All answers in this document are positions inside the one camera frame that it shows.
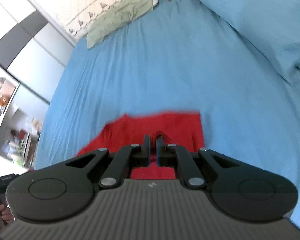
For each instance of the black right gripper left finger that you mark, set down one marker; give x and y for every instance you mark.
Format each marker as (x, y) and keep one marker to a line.
(65, 189)

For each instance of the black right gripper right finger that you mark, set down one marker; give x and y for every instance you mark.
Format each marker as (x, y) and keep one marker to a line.
(240, 190)

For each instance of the red small garment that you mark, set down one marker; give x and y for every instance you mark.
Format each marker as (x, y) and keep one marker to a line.
(181, 128)

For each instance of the white shelf unit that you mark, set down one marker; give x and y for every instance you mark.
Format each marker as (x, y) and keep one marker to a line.
(21, 117)

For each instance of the white wardrobe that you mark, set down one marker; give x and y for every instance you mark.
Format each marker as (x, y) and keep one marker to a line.
(32, 49)

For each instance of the light blue bed sheet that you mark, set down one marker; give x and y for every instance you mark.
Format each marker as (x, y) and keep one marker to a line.
(180, 56)

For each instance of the light blue duvet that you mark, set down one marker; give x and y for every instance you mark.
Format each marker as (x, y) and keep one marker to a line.
(272, 26)

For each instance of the pale green folded cloth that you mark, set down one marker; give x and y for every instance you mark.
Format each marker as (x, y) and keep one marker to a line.
(117, 17)

